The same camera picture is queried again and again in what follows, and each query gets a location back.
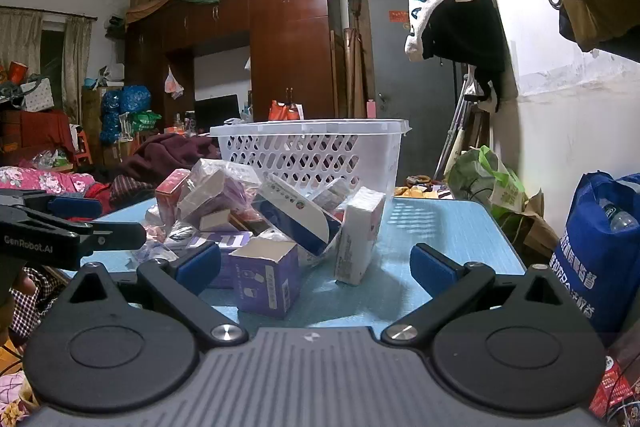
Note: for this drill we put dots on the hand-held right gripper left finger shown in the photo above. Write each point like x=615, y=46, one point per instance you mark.
x=200, y=264

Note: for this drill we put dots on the dark maroon cloth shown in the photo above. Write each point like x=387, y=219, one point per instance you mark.
x=165, y=154

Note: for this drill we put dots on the brown paper bag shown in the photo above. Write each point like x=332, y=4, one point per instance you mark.
x=540, y=227

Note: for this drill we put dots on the pink bottle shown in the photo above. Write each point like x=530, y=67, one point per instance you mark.
x=371, y=109

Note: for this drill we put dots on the pink red small box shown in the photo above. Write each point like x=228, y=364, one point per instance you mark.
x=170, y=189

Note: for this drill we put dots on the clear water bottle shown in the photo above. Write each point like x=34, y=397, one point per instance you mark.
x=620, y=217

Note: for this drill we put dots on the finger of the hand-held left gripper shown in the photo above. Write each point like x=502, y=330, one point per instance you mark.
x=120, y=237
x=75, y=208

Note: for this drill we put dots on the beige curtain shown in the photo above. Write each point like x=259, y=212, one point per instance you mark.
x=75, y=67

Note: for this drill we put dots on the metal crutches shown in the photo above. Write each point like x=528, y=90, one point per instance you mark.
x=457, y=132

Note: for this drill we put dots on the white plastic basket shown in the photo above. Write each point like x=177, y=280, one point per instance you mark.
x=310, y=152

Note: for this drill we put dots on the blue plastic bags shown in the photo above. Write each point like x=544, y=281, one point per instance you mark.
x=125, y=104

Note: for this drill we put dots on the small white box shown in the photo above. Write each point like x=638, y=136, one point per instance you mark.
x=216, y=221

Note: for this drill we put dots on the purple cardboard box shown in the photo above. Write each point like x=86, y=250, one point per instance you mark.
x=265, y=282

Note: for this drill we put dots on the red packet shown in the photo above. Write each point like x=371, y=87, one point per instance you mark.
x=612, y=387

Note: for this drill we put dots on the white black hanging jacket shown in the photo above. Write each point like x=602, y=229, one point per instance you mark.
x=450, y=7

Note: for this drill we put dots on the blue shopping bag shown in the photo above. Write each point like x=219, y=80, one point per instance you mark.
x=595, y=267

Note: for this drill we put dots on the green white plastic bag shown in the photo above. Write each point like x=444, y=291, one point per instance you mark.
x=480, y=177

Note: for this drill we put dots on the white purple printed box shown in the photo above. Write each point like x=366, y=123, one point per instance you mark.
x=235, y=244

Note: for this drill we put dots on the brown wooden wardrobe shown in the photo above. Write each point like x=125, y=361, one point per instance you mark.
x=280, y=32

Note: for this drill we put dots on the purple packet in clear wrap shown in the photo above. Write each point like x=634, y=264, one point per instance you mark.
x=220, y=187

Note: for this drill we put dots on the orange white hanging bag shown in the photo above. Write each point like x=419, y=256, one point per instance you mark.
x=282, y=112

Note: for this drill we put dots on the grey door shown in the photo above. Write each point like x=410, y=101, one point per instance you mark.
x=415, y=107

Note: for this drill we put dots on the white blue curved box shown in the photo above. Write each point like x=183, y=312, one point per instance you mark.
x=295, y=212

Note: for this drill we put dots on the red cup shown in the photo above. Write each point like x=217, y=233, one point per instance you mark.
x=17, y=72

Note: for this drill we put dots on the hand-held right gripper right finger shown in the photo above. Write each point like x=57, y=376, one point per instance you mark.
x=430, y=267

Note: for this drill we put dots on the white printed medicine box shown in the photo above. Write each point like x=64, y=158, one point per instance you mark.
x=330, y=196

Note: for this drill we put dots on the pink hanging plastic bag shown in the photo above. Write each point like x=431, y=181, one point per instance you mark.
x=174, y=84

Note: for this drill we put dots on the pink floral blanket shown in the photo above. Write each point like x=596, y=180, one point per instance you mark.
x=45, y=182

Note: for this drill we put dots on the checkered cloth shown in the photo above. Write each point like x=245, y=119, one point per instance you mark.
x=37, y=307

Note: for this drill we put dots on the pink white tissue pack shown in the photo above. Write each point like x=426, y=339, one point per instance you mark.
x=355, y=242

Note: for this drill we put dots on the white gift box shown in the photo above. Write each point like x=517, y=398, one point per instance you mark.
x=37, y=96

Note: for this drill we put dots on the black monitor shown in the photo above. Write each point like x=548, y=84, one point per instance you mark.
x=217, y=114

